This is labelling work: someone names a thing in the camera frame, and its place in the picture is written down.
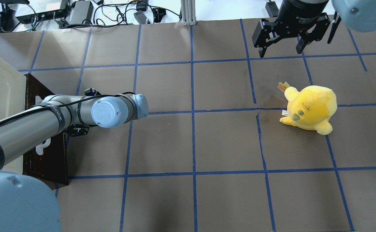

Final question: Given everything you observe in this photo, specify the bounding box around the yellow plush toy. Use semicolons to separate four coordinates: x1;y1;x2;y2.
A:
278;82;338;135

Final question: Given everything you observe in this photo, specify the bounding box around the black power adapter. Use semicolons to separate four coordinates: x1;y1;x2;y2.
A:
68;0;94;25

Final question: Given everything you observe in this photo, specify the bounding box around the white plastic storage box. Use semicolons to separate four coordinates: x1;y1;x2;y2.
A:
0;43;51;174

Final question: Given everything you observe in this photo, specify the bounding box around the black idle gripper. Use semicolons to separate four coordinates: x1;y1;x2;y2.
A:
252;0;331;58

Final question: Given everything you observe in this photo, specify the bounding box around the aluminium frame post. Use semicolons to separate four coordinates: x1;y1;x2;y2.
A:
180;0;197;25

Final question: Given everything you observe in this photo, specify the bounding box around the black working gripper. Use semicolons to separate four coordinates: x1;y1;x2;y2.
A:
65;124;90;138

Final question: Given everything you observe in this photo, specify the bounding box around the brown paper table cover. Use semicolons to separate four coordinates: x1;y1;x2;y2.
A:
0;19;376;232

